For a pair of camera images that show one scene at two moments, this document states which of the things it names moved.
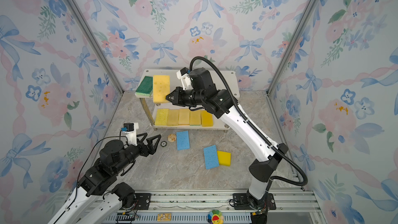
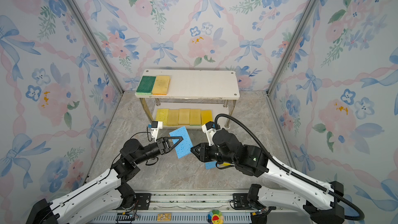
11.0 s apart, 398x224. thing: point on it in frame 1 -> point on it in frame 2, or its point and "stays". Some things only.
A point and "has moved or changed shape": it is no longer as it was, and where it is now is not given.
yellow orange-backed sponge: (184, 116) stays
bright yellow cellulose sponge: (161, 116) stays
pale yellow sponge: (172, 117) stays
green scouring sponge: (145, 86) stays
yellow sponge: (207, 119) stays
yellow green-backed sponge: (195, 117) stays
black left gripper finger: (151, 147) -> (168, 145)
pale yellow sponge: (161, 88) has moved or changed shape
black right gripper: (180, 93) -> (202, 153)
